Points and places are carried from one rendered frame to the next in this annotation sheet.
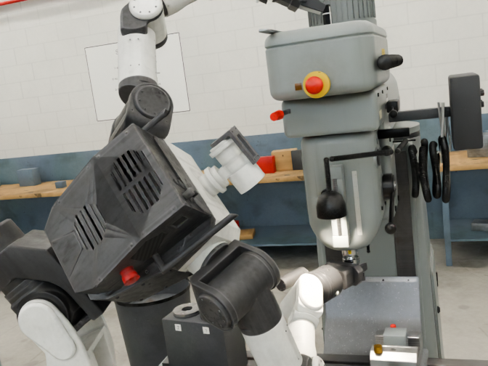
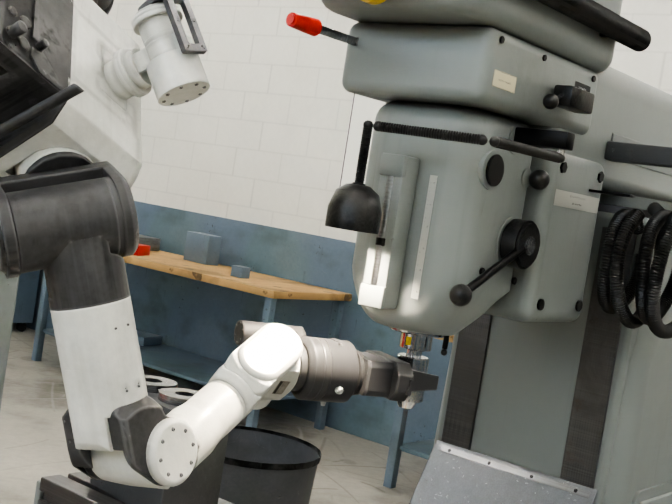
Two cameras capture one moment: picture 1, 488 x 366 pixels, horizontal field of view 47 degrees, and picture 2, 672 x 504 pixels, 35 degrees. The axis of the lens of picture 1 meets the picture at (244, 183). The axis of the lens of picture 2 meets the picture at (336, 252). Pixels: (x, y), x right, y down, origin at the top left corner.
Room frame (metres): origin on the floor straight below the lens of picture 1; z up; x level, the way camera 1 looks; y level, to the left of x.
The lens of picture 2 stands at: (-0.01, -0.63, 1.48)
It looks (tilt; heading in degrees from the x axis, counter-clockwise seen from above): 3 degrees down; 18
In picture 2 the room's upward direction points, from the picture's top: 9 degrees clockwise
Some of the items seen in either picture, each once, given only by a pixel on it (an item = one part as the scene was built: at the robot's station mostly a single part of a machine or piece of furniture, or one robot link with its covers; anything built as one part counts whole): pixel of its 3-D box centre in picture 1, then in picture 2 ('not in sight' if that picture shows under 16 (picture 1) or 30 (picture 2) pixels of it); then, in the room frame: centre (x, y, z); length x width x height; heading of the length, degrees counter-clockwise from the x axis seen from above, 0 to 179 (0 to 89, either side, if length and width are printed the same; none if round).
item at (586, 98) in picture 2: (391, 108); (562, 100); (1.53, -0.42, 1.66); 0.12 x 0.04 x 0.04; 160
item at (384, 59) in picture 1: (390, 61); (574, 6); (1.50, -0.42, 1.79); 0.45 x 0.04 x 0.04; 160
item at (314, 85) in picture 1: (314, 85); not in sight; (1.28, -0.18, 1.76); 0.04 x 0.03 x 0.04; 70
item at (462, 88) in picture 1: (466, 110); not in sight; (1.69, -0.69, 1.62); 0.20 x 0.09 x 0.21; 160
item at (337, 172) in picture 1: (338, 205); (389, 231); (1.41, -0.23, 1.45); 0.04 x 0.04 x 0.21; 70
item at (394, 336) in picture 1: (396, 341); not in sight; (1.48, -0.37, 1.02); 0.06 x 0.05 x 0.06; 68
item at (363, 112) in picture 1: (339, 109); (474, 81); (1.56, -0.29, 1.68); 0.34 x 0.24 x 0.10; 160
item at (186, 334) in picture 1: (205, 339); (159, 443); (1.66, 0.18, 1.01); 0.22 x 0.12 x 0.20; 62
